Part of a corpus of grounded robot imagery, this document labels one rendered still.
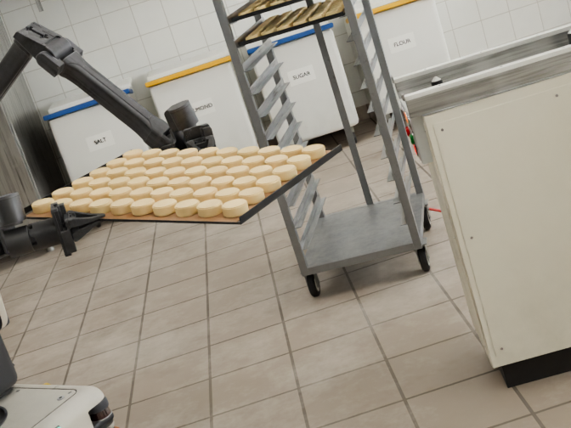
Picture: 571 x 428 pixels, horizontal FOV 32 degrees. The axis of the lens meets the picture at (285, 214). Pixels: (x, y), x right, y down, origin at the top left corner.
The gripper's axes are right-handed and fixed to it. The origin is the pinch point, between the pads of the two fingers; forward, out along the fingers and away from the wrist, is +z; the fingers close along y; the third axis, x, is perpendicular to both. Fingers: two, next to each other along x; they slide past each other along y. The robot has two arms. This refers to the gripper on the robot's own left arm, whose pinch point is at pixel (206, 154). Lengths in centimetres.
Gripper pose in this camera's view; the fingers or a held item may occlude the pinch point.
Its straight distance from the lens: 234.6
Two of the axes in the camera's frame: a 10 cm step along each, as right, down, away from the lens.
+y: 2.2, 9.2, 3.2
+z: 2.3, 2.7, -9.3
